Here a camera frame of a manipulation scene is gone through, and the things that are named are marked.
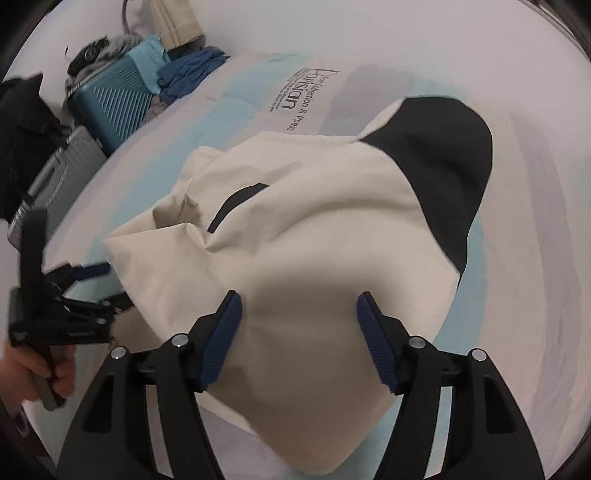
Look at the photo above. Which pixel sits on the pastel printed bed blanket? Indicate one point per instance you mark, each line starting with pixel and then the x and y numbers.
pixel 508 323

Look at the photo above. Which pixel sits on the crumpled blue garment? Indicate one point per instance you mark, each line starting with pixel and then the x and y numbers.
pixel 184 74

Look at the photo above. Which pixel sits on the grey patterned cloth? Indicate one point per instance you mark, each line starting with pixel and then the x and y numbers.
pixel 92 53

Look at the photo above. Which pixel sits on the cream and black jacket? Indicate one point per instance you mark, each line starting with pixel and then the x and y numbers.
pixel 323 230

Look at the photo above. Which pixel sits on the black garment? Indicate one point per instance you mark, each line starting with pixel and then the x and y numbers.
pixel 23 138

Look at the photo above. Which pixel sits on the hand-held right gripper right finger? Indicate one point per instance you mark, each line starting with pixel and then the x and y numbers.
pixel 376 341

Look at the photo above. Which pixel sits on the light blue cloth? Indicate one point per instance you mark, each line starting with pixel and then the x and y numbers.
pixel 147 60

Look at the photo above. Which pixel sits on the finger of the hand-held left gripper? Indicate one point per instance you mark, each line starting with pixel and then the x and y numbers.
pixel 92 270
pixel 115 302

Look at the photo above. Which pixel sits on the person's left hand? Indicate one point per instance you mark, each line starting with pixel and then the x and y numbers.
pixel 23 369

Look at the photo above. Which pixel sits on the teal ribbed suitcase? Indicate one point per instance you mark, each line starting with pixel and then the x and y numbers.
pixel 115 101

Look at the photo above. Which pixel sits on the beige cloth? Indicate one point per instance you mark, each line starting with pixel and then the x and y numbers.
pixel 175 23

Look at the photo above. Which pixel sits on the grey ribbed suitcase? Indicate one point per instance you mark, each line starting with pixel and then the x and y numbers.
pixel 69 170

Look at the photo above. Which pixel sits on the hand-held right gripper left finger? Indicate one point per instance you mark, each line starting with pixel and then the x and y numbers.
pixel 221 341

